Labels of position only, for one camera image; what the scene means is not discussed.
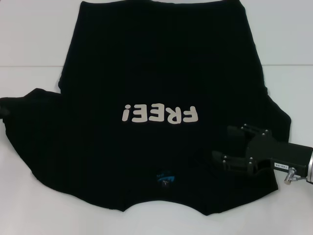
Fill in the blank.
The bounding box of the silver right wrist connector plug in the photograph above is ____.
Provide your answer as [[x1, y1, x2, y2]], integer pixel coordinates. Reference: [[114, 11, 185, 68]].
[[283, 166, 297, 185]]

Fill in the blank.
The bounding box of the thin right wrist cable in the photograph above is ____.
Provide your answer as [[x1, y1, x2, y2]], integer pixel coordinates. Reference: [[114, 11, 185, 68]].
[[294, 174, 313, 184]]

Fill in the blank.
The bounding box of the black shirt with FREE print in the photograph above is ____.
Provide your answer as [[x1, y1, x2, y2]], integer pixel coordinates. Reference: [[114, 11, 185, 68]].
[[0, 0, 293, 217]]

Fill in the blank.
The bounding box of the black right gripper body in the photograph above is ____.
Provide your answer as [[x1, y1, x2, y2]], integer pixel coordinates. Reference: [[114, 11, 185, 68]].
[[245, 129, 313, 176]]

